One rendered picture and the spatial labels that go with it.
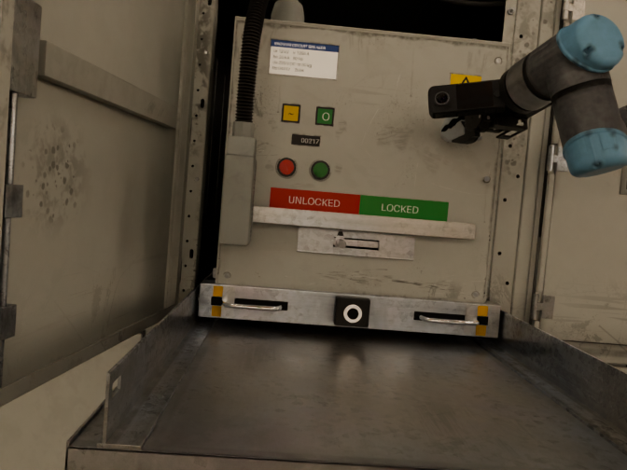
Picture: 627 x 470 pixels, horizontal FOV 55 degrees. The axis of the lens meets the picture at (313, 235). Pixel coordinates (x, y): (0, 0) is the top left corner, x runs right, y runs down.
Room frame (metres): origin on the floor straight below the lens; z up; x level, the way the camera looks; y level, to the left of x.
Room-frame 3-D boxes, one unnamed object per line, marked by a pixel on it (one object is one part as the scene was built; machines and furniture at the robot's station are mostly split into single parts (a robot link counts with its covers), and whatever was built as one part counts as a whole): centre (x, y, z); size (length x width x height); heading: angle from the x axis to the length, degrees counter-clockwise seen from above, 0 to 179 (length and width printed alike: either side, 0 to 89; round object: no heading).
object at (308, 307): (1.10, -0.08, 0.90); 0.54 x 0.05 x 0.06; 93
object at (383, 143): (1.08, -0.08, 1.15); 0.48 x 0.01 x 0.48; 93
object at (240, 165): (1.00, 0.13, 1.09); 0.08 x 0.05 x 0.17; 3
